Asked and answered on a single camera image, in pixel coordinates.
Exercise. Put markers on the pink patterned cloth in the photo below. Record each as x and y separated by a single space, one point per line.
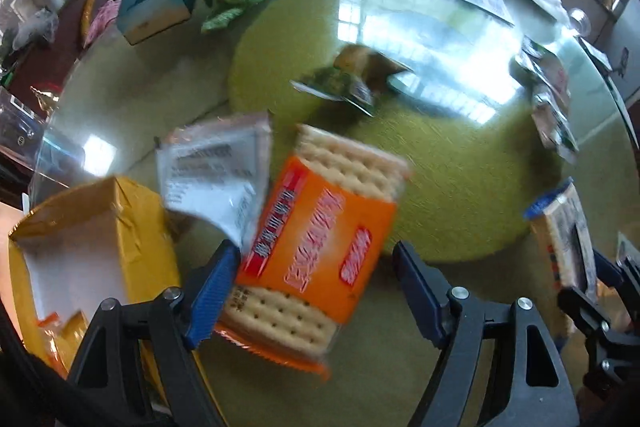
105 19

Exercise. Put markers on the silver snack packet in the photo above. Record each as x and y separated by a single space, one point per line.
210 177

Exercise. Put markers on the clear plastic box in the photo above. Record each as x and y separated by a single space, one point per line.
17 127

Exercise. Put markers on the small orange packet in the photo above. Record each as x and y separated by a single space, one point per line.
55 334

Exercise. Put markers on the white and green snack packet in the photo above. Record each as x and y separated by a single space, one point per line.
552 124

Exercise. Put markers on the blue cracker packet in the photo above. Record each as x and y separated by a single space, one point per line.
555 227

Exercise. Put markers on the brown paper packet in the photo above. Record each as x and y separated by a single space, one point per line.
375 64

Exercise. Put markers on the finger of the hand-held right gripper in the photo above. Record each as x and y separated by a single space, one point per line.
582 252
607 269

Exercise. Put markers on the yellow cardboard box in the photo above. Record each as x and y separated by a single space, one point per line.
135 217

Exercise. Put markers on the crumpled clear plastic bag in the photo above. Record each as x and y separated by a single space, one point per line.
35 24

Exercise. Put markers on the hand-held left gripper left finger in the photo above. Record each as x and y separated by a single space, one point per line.
212 292

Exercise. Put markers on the clear glass cup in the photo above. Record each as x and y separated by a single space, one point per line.
580 22

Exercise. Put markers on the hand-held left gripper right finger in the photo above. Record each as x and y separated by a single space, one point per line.
422 292

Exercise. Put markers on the orange cracker packet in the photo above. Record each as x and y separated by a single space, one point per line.
320 247

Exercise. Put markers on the dark snack packet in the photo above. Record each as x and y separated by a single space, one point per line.
545 62

